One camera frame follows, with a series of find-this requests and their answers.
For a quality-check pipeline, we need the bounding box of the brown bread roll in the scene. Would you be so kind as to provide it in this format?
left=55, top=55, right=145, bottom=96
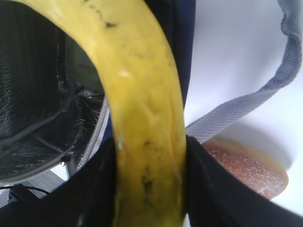
left=202, top=136, right=289, bottom=200

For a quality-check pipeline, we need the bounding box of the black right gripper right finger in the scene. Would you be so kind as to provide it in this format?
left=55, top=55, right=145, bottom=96
left=185, top=136, right=303, bottom=227

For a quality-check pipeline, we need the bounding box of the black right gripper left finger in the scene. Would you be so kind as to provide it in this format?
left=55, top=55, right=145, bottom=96
left=0, top=138, right=116, bottom=227

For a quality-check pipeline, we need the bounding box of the navy lunch bag grey trim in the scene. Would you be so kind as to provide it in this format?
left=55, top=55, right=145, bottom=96
left=0, top=0, right=302, bottom=183

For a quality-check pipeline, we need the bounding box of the yellow banana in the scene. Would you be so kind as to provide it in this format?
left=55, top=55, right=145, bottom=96
left=25, top=0, right=186, bottom=227

